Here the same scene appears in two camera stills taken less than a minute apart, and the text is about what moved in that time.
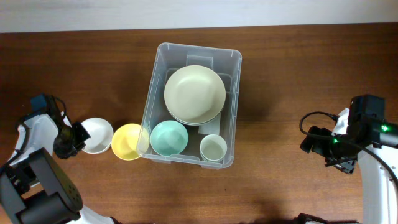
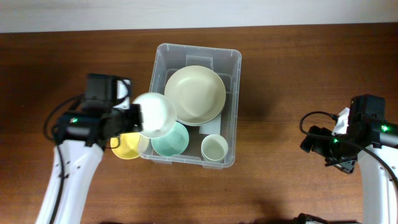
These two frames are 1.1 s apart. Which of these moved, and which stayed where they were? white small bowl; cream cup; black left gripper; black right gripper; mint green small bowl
Moved: white small bowl; black left gripper
Stayed: mint green small bowl; black right gripper; cream cup
